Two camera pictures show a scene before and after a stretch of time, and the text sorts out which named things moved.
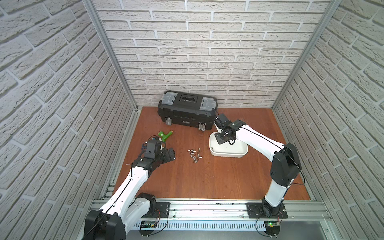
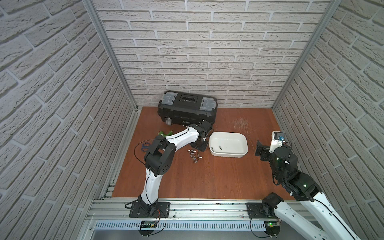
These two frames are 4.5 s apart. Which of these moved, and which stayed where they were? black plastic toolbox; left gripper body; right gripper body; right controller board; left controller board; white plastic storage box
Moved: left gripper body; right gripper body
Stayed: black plastic toolbox; white plastic storage box; right controller board; left controller board
